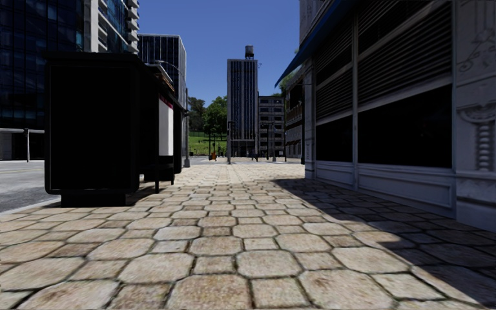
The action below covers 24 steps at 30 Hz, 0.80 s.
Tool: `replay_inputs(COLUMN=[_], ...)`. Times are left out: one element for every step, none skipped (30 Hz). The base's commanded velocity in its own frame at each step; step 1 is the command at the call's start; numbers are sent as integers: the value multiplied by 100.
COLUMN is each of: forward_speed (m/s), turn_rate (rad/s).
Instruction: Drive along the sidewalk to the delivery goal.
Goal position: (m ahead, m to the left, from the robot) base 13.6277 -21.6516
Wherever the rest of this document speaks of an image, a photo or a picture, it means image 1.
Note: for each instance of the grey concrete building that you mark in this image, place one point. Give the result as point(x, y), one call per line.
point(271, 124)

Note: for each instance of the black bus shelter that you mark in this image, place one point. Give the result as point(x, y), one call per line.
point(93, 128)

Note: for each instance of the pale shopfront building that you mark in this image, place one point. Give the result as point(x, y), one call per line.
point(294, 124)

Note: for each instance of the dark glass tower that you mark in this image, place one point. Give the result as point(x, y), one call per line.
point(23, 66)

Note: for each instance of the pale balcony tower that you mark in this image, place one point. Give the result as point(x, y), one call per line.
point(112, 23)

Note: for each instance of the grey street lamp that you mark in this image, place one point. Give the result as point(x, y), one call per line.
point(186, 128)

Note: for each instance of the trees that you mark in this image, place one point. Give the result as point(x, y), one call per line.
point(209, 114)

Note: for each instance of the tall grey concrete tower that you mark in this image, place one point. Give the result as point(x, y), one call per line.
point(242, 104)

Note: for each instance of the pale stone building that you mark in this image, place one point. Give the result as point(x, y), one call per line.
point(403, 116)

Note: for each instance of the grey glass office building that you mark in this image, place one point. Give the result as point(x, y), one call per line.
point(166, 58)

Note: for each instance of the grey pole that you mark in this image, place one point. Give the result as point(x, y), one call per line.
point(273, 141)
point(27, 144)

